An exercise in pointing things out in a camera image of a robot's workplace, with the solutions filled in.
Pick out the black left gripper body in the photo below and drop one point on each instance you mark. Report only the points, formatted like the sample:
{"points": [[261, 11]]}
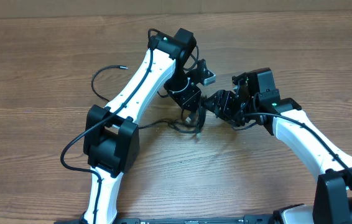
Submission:
{"points": [[181, 89]]}

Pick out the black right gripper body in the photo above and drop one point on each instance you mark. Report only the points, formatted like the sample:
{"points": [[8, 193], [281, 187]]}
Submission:
{"points": [[236, 108]]}

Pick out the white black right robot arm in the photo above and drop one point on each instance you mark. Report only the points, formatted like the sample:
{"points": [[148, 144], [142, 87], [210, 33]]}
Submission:
{"points": [[256, 100]]}

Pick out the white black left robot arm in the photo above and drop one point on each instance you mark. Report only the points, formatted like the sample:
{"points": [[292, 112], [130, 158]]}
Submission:
{"points": [[112, 141]]}

